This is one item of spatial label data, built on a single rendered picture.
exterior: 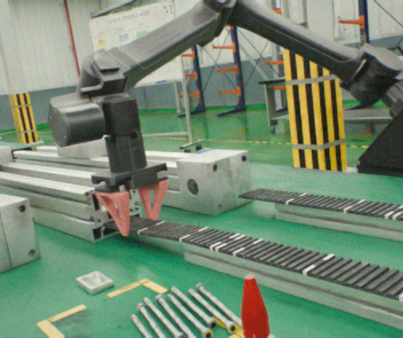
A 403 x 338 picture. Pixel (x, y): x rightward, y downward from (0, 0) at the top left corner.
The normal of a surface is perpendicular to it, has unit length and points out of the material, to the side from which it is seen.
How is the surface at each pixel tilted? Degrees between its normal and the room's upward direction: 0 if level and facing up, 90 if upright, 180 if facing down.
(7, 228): 90
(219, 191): 90
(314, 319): 0
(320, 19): 90
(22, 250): 90
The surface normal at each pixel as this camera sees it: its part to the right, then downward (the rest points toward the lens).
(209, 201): -0.74, 0.23
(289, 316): -0.14, -0.97
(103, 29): -0.54, 0.24
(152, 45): 0.39, -0.59
